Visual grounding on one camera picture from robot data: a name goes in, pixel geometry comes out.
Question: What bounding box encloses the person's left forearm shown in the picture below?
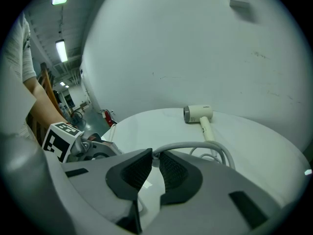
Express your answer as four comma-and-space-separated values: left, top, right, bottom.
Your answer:
22, 76, 68, 126

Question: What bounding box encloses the red fire extinguisher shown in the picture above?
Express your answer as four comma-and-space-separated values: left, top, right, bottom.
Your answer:
99, 109, 115, 127

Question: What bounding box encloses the grey hair dryer cable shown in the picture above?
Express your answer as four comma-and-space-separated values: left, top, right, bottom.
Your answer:
152, 140, 236, 170

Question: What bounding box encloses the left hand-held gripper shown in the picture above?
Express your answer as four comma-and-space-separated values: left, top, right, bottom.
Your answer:
41, 121, 123, 164

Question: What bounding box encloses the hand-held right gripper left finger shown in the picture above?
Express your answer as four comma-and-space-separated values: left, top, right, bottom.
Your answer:
60, 147, 154, 235

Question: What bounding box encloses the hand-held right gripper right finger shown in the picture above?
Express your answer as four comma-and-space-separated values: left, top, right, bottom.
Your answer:
156, 150, 282, 231

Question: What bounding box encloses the white hair dryer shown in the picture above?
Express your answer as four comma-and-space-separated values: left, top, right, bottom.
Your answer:
183, 104, 216, 142

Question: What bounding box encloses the thin white cable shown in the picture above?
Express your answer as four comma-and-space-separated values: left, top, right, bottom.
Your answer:
108, 124, 118, 142

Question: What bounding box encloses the grey striped shirt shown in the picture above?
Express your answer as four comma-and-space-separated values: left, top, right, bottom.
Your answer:
1, 12, 38, 142

